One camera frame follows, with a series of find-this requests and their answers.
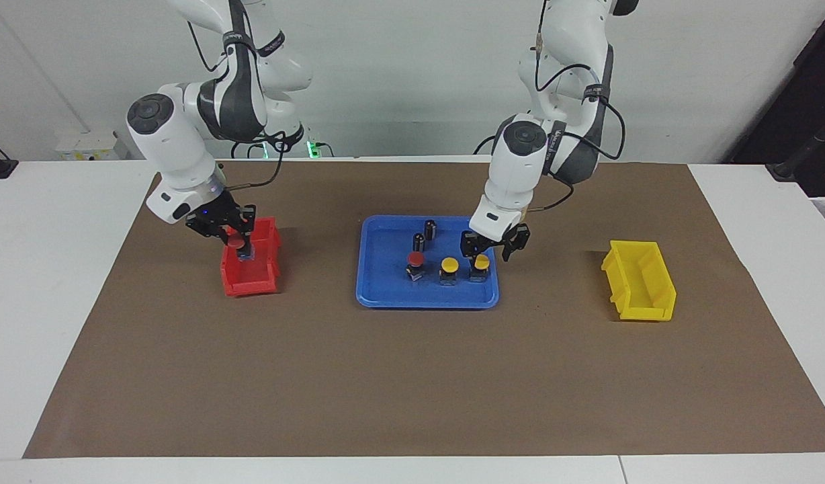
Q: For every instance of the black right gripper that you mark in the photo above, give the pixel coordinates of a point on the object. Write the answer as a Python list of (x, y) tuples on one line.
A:
[(214, 214)]

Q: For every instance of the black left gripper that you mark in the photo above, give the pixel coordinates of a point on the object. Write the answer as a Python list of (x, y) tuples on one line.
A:
[(491, 240)]

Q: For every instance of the red push button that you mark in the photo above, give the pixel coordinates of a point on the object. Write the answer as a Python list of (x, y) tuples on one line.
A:
[(236, 240), (416, 259)]

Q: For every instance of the yellow push button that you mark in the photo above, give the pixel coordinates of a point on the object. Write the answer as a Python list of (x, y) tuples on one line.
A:
[(480, 262), (449, 265)]

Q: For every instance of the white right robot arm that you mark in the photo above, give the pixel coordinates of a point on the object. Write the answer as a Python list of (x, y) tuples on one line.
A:
[(177, 141)]

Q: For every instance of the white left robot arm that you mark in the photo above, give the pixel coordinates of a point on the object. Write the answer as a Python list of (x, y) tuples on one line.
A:
[(553, 134)]

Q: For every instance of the red plastic bin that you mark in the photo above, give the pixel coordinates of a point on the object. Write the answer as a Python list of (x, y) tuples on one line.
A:
[(251, 279)]

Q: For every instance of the small black capacitor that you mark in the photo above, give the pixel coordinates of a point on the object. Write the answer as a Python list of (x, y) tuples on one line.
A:
[(418, 243), (430, 230)]

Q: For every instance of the device with green light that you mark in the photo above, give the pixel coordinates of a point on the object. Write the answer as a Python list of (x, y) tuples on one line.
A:
[(313, 149)]

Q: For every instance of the blue plastic tray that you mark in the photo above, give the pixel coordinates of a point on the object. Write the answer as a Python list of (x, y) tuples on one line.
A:
[(385, 282)]

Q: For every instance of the yellow plastic bin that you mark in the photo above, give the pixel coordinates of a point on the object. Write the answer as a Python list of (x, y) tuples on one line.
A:
[(637, 282)]

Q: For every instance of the brown paper table mat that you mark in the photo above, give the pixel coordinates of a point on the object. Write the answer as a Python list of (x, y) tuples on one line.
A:
[(412, 376)]

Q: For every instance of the white power box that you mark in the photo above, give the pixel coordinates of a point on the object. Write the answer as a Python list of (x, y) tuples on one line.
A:
[(87, 144)]

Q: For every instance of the black stand pole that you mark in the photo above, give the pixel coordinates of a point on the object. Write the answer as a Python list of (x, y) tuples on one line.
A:
[(805, 151)]

